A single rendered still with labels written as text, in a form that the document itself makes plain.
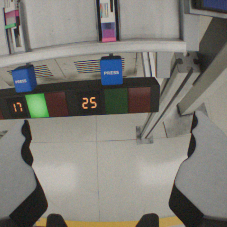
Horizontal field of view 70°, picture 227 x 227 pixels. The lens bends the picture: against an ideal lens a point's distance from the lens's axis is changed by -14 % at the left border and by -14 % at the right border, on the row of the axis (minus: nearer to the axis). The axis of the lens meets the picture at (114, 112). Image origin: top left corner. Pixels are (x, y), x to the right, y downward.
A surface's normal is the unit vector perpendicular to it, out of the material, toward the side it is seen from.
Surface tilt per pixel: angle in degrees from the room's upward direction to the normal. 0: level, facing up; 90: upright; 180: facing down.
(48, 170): 0
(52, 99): 46
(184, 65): 0
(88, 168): 0
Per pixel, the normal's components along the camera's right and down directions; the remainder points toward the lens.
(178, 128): -0.04, -0.29
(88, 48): 0.00, 0.48
